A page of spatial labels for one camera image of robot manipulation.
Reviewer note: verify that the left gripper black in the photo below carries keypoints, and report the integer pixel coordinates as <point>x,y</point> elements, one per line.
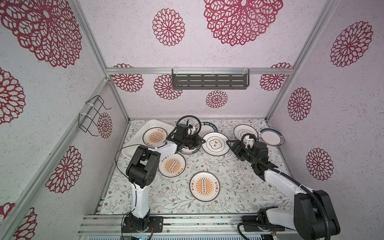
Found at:
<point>196,142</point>

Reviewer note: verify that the white flower outline plate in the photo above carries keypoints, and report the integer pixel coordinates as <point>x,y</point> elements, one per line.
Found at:
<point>215,144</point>

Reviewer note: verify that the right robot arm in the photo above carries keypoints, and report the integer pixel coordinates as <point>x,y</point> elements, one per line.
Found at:
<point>313,216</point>

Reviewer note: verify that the green rim plate back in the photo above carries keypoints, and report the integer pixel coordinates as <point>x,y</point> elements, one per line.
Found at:
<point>207,127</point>

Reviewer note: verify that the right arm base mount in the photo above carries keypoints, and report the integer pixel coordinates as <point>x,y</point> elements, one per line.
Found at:
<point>259,222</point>

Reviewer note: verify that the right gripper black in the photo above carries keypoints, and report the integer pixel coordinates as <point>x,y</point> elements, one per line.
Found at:
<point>236,146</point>

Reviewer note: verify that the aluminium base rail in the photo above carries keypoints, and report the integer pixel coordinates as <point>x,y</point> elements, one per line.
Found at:
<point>177,224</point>

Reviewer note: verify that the white plate brown line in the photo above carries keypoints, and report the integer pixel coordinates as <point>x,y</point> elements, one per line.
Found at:
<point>241,130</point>

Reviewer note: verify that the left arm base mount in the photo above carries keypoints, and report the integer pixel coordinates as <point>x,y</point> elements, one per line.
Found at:
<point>149,224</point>

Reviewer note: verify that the black wire wall rack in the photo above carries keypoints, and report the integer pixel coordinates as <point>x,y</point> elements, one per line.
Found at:
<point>88,119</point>

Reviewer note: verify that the orange sunburst plate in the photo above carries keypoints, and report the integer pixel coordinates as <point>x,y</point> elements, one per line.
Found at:
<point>155,137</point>
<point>172,165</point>
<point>204,186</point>

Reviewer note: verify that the white plastic bin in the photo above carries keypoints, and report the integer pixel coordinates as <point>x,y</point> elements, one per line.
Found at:
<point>137,139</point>

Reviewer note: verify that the striped rim plate far right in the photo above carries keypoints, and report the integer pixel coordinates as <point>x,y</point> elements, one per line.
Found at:
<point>271,137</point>

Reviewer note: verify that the grey slotted wall shelf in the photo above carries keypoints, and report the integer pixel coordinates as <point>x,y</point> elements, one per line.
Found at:
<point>213,81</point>

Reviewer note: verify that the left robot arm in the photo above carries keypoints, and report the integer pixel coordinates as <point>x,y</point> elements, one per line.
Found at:
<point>142,169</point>

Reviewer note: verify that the green rim plate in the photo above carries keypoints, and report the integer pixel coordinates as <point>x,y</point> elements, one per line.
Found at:
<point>187,151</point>
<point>207,127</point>

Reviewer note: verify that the green rim plate left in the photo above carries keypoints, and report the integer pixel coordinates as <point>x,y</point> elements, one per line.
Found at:
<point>187,151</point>

